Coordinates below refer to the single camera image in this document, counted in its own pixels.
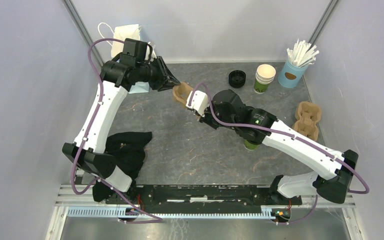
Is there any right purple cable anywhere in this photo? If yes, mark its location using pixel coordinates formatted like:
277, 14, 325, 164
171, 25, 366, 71
190, 81, 370, 225

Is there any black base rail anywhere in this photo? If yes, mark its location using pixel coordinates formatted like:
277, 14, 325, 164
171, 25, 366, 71
124, 184, 303, 214

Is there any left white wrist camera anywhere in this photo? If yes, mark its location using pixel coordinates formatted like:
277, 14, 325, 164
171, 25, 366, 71
145, 41, 157, 61

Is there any black cloth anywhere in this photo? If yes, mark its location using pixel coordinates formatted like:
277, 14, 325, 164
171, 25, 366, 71
94, 131, 153, 184

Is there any white cable tray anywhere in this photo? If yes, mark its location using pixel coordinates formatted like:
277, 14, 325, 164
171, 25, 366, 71
67, 206, 280, 220

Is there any brown pulp cup carrier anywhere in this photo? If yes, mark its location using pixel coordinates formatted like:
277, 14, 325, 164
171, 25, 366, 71
292, 101, 322, 141

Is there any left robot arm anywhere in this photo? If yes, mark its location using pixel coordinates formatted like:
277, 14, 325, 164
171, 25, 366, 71
62, 38, 181, 204

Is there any stack of black lids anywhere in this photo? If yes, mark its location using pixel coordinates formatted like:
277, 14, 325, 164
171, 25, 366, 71
228, 70, 246, 89

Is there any light blue paper bag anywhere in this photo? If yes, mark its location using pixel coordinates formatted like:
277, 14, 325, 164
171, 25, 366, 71
97, 22, 150, 94

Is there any green paper coffee cup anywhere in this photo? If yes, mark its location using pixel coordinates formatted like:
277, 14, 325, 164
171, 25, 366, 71
243, 140, 259, 151

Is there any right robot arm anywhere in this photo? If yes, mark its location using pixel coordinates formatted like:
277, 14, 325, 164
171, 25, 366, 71
185, 89, 359, 204

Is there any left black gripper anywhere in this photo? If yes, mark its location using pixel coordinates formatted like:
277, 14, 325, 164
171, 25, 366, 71
136, 56, 182, 92

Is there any blue straw holder can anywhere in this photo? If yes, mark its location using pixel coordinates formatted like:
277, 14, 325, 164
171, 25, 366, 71
277, 60, 308, 89

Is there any stack of paper cups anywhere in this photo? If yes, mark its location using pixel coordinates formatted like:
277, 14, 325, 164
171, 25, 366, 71
253, 64, 276, 94

